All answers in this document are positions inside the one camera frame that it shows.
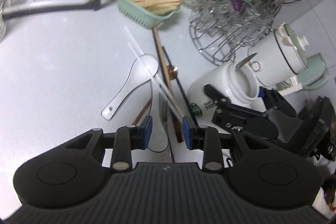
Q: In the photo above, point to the green plastic basket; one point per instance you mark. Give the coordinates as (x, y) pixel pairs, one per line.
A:
(131, 12)

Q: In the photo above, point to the white ceramic jar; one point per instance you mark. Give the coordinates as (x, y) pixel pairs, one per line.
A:
(223, 77)

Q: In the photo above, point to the gold metal spoon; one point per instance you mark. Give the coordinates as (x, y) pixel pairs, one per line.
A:
(172, 72)

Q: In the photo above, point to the black chopstick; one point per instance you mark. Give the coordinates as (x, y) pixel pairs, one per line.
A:
(181, 90)

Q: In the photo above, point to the white electric kettle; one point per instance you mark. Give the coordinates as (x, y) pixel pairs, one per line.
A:
(270, 61)

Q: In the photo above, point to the mint green jug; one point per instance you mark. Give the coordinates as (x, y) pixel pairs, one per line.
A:
(315, 74)

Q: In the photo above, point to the textured glass mug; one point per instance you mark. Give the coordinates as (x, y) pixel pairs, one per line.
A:
(2, 27)

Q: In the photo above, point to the white ceramic spoon dark rim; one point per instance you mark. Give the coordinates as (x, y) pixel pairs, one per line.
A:
(155, 140)
(115, 106)

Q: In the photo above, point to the wooden chopstick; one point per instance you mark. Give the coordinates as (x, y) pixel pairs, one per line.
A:
(161, 56)

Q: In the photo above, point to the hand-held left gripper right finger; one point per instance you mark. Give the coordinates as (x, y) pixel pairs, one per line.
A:
(186, 132)

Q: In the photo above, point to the white chopstick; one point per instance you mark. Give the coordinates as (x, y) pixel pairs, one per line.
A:
(172, 98)
(165, 96)

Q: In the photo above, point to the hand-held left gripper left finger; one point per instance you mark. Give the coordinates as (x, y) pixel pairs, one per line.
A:
(147, 132)

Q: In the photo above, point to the dark brown patterned chopstick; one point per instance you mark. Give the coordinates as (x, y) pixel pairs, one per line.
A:
(143, 112)

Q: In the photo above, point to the large metal spoon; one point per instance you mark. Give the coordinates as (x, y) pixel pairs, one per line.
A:
(245, 61)

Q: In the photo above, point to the purple lidded cup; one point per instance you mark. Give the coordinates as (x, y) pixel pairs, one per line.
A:
(236, 3)

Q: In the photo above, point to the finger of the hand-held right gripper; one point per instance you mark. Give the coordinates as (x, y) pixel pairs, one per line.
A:
(267, 96)
(218, 98)

